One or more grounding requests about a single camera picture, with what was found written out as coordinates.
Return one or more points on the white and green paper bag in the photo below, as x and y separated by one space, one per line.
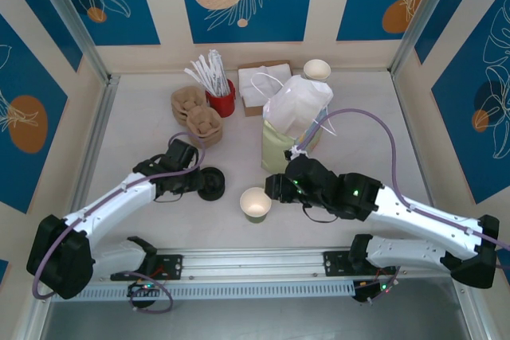
299 105

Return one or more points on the right base controller board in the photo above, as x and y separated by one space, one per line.
364 292

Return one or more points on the red straw holder cup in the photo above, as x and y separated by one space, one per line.
221 105

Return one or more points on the aluminium frame post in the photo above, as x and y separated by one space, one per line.
67 9
425 9

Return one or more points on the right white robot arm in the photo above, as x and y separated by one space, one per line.
418 216

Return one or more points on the cardboard napkin box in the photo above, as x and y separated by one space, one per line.
255 111

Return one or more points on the white paper cup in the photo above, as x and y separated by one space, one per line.
316 69

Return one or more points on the green paper coffee cup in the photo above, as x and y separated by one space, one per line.
255 216

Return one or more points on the aluminium side rail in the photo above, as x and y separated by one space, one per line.
97 125
408 117

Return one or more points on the grey metal panel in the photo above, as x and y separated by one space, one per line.
255 320

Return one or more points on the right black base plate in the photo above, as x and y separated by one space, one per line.
332 262

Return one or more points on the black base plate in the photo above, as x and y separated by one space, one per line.
171 266
332 262

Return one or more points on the white paper wrapped straw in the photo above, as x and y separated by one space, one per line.
228 87
206 69
200 73
215 65
195 78
221 73

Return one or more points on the left base controller board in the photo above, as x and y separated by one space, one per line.
139 289

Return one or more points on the black plastic cup lid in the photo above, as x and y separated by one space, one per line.
214 178

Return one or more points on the base controller board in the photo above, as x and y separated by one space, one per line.
139 289
364 292

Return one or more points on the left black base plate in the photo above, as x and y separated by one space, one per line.
171 266

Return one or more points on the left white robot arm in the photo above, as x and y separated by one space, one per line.
111 204

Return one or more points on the white paper napkins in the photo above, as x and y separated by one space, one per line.
259 77

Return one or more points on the aluminium mounting rail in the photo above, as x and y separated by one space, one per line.
255 262

